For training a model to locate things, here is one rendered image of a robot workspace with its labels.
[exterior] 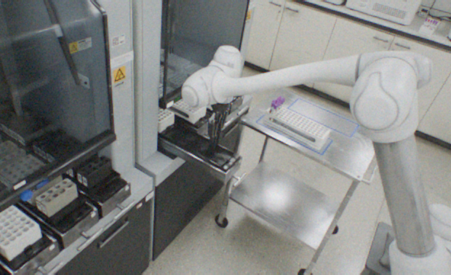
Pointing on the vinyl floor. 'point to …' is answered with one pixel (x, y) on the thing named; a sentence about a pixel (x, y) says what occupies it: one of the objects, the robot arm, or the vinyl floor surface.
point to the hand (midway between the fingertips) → (214, 139)
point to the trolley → (315, 202)
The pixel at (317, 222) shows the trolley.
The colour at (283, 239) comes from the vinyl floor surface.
